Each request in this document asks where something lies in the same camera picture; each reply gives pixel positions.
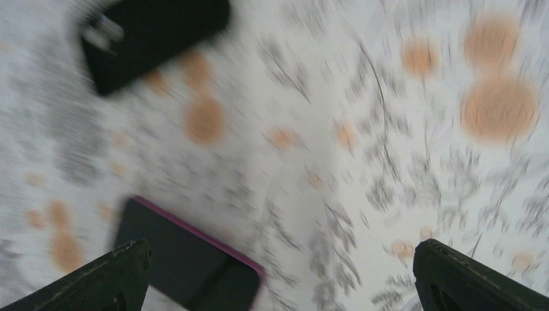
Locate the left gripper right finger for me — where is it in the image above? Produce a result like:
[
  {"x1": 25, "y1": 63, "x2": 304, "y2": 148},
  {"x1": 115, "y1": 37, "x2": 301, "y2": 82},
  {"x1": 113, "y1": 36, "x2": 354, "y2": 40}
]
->
[{"x1": 413, "y1": 238, "x2": 548, "y2": 311}]

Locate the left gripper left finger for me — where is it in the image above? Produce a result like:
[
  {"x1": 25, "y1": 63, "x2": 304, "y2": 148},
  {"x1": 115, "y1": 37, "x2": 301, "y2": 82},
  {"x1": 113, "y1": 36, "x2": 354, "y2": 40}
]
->
[{"x1": 2, "y1": 239, "x2": 151, "y2": 311}]

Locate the purple phone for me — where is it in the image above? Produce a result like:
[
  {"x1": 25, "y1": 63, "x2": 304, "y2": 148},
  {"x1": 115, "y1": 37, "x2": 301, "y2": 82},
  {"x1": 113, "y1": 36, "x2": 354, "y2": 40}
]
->
[{"x1": 113, "y1": 196, "x2": 265, "y2": 311}]

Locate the black phone case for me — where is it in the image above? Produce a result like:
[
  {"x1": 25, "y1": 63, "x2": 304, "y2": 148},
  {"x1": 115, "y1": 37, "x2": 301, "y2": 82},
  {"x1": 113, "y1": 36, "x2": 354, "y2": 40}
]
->
[{"x1": 78, "y1": 0, "x2": 231, "y2": 97}]

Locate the floral patterned table mat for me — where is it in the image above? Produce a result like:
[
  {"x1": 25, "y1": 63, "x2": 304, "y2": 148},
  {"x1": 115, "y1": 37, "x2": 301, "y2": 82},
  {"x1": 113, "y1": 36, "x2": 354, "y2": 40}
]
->
[{"x1": 1, "y1": 1, "x2": 548, "y2": 310}]

